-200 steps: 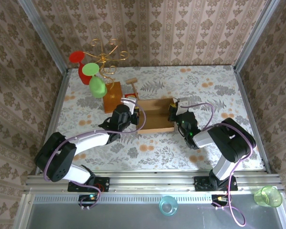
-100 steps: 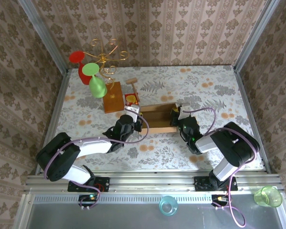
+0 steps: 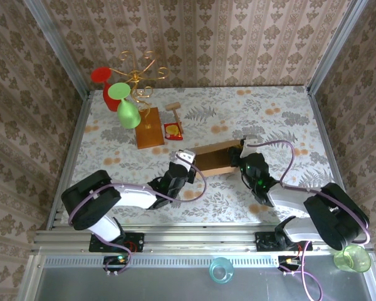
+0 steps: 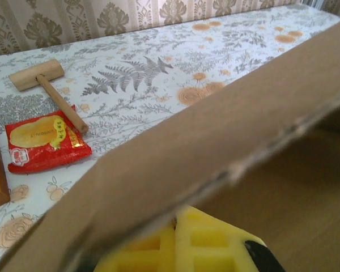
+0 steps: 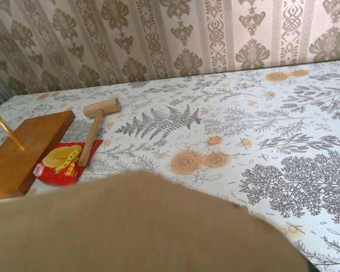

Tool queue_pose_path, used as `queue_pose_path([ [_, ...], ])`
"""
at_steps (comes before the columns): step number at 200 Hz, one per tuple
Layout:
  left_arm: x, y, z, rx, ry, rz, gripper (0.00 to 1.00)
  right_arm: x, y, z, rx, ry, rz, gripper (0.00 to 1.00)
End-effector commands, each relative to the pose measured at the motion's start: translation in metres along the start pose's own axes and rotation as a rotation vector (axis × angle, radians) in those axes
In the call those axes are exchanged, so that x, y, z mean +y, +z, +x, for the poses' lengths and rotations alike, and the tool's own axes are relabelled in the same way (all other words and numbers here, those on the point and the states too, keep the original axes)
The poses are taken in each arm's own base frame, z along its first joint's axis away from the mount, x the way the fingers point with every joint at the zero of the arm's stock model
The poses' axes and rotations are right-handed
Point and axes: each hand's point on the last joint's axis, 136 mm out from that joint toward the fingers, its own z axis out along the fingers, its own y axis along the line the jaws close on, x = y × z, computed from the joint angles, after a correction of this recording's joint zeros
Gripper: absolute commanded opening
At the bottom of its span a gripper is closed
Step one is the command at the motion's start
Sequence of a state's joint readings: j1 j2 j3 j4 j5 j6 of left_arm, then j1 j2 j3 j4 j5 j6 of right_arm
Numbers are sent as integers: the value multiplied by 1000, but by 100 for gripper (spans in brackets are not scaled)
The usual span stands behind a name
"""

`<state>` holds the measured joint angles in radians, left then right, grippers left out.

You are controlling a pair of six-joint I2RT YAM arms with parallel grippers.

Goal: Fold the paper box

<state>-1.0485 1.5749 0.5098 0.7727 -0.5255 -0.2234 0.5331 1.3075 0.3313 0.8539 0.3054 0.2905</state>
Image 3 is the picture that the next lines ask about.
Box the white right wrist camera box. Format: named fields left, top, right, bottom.
left=239, top=135, right=261, bottom=149

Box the red snack packet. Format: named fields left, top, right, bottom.
left=162, top=122, right=184, bottom=140

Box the perforated metal strip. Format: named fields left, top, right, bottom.
left=43, top=255, right=376, bottom=267

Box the brown cardboard box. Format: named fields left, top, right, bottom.
left=187, top=140, right=241, bottom=178

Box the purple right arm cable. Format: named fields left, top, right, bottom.
left=249, top=140, right=370, bottom=300

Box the blue plastic cup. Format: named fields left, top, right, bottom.
left=209, top=256, right=235, bottom=285

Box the green plastic cup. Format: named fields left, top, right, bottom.
left=333, top=244, right=372, bottom=273

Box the aluminium corner post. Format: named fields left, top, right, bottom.
left=308, top=0, right=369, bottom=95
left=23, top=0, right=90, bottom=98

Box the gold wire rack wooden base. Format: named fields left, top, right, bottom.
left=109, top=50, right=169, bottom=150

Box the floral tablecloth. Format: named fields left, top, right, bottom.
left=64, top=86, right=348, bottom=225

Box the grey metal shelf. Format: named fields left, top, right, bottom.
left=17, top=253, right=376, bottom=301

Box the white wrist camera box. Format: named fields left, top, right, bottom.
left=239, top=135, right=261, bottom=149
left=174, top=149, right=197, bottom=166

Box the red plastic wine glass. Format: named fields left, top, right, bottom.
left=90, top=66, right=120, bottom=112

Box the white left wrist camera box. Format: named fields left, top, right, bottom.
left=174, top=149, right=197, bottom=166

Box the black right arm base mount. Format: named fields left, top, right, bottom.
left=255, top=231, right=313, bottom=251

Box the green plastic wine glass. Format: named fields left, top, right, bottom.
left=108, top=82, right=142, bottom=129

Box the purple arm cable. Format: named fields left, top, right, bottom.
left=249, top=140, right=370, bottom=300
left=68, top=158, right=209, bottom=277

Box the long aluminium extrusion rail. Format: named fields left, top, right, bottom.
left=31, top=224, right=372, bottom=253

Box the small wooden mallet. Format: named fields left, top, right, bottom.
left=165, top=102, right=184, bottom=132

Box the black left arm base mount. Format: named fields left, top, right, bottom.
left=89, top=232, right=145, bottom=253

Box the small black circuit board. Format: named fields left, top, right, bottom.
left=278, top=255, right=305, bottom=272
left=103, top=255, right=131, bottom=272

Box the aluminium table side rail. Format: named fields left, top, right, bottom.
left=45, top=90, right=93, bottom=231
left=306, top=87, right=358, bottom=227

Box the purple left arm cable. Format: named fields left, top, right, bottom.
left=68, top=158, right=209, bottom=277

